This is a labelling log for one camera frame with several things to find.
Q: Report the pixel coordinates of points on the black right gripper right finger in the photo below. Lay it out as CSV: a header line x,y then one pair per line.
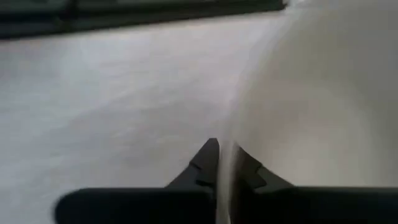
x,y
252,171

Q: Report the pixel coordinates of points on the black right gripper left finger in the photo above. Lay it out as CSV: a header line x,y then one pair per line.
x,y
202,169

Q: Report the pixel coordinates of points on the white bowl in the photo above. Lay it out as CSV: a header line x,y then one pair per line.
x,y
317,102

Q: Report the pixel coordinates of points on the black table edge rail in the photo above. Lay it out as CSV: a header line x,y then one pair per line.
x,y
124,15

